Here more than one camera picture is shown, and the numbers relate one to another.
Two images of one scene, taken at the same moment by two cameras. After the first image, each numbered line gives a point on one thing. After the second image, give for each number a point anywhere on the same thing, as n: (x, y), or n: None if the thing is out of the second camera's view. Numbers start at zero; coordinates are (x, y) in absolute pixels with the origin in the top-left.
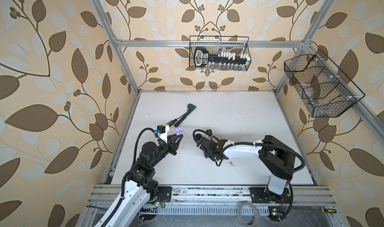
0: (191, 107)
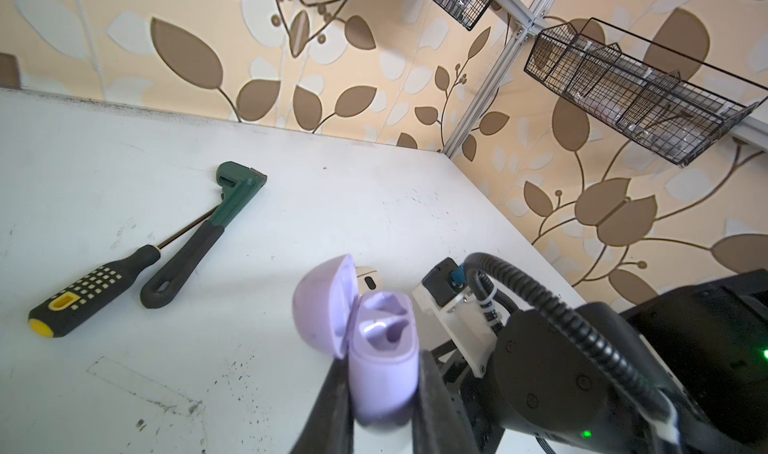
0: (237, 183)
